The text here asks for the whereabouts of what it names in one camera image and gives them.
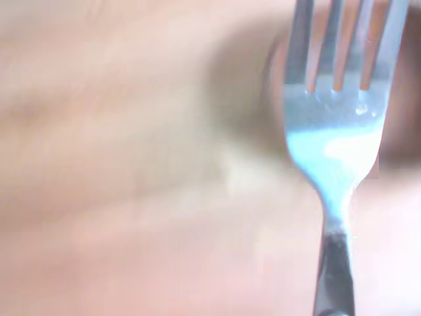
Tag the silver metal fork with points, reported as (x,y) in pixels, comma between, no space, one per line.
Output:
(332,148)

